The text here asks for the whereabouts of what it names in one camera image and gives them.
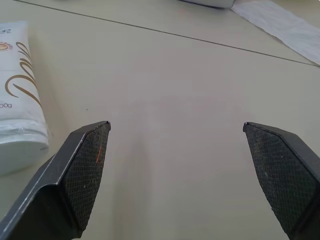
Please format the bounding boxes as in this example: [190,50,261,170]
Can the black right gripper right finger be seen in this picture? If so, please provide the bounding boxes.
[242,121,320,240]

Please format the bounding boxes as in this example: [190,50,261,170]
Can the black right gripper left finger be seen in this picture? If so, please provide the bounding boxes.
[0,120,112,240]

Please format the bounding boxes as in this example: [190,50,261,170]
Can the white cosmetic tube gold script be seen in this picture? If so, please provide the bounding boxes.
[0,20,49,175]

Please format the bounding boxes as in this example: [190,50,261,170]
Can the white object with dark edge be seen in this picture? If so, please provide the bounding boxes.
[177,0,237,10]

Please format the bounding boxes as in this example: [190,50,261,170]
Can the white cloth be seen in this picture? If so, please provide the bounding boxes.
[231,0,320,67]

